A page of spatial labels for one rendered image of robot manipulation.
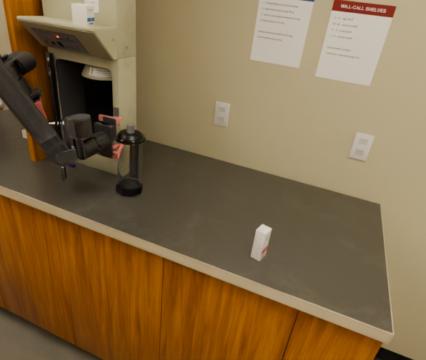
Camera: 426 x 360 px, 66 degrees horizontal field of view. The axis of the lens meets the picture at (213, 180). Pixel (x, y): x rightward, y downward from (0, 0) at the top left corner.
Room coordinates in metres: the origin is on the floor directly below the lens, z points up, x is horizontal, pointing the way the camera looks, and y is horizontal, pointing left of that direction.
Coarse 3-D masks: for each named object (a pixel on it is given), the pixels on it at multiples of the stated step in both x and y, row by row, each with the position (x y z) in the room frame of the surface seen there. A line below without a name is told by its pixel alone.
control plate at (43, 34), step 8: (40, 32) 1.19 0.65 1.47; (48, 32) 1.17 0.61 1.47; (56, 32) 1.15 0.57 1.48; (48, 40) 1.21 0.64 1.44; (56, 40) 1.19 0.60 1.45; (64, 40) 1.17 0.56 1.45; (72, 40) 1.15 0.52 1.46; (64, 48) 1.22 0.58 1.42; (72, 48) 1.20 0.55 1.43; (80, 48) 1.18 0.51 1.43
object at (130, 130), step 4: (128, 124) 1.09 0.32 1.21; (132, 124) 1.09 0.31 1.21; (128, 128) 1.08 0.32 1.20; (132, 128) 1.08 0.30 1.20; (120, 132) 1.08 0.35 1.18; (124, 132) 1.08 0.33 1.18; (128, 132) 1.08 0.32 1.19; (132, 132) 1.08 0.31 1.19; (136, 132) 1.10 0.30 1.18; (140, 132) 1.11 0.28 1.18; (120, 136) 1.06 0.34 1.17; (124, 136) 1.05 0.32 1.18; (128, 136) 1.05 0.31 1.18; (132, 136) 1.06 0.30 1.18; (136, 136) 1.07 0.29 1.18; (140, 136) 1.08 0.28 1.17; (128, 140) 1.05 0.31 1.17; (132, 140) 1.05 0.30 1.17; (136, 140) 1.06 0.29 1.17
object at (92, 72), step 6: (84, 66) 1.29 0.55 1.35; (90, 66) 1.26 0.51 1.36; (96, 66) 1.26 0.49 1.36; (84, 72) 1.27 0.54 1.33; (90, 72) 1.25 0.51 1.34; (96, 72) 1.25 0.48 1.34; (102, 72) 1.25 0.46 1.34; (108, 72) 1.26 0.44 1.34; (90, 78) 1.24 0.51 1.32; (96, 78) 1.24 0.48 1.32; (102, 78) 1.24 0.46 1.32; (108, 78) 1.25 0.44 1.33
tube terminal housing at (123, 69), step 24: (48, 0) 1.28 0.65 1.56; (72, 0) 1.24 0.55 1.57; (120, 0) 1.21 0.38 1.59; (96, 24) 1.21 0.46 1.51; (120, 24) 1.20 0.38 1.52; (48, 48) 1.29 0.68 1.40; (120, 48) 1.20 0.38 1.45; (120, 72) 1.20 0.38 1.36; (120, 96) 1.19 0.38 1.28; (96, 168) 1.23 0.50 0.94
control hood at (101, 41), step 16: (16, 16) 1.18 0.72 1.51; (32, 16) 1.21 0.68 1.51; (48, 16) 1.28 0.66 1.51; (32, 32) 1.21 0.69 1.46; (64, 32) 1.14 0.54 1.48; (80, 32) 1.10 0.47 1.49; (96, 32) 1.09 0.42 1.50; (112, 32) 1.16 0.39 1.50; (96, 48) 1.14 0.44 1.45; (112, 48) 1.16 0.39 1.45
